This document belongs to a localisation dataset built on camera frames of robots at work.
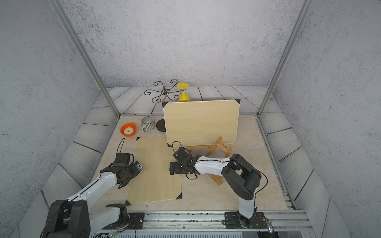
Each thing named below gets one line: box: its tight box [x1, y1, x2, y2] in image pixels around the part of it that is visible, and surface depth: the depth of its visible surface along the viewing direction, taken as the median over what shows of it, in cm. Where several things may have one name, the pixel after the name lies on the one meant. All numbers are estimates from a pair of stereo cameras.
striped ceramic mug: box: [140, 116, 156, 132], surface depth 110 cm
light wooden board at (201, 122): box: [162, 98, 241, 148], surface depth 92 cm
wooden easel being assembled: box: [186, 140, 234, 153], surface depth 79 cm
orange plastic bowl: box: [120, 122, 137, 137], surface depth 109 cm
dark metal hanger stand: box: [155, 119, 167, 132], surface depth 113 cm
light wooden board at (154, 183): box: [126, 135, 183, 205], surface depth 88 cm
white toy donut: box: [123, 126, 134, 135], surface depth 109 cm
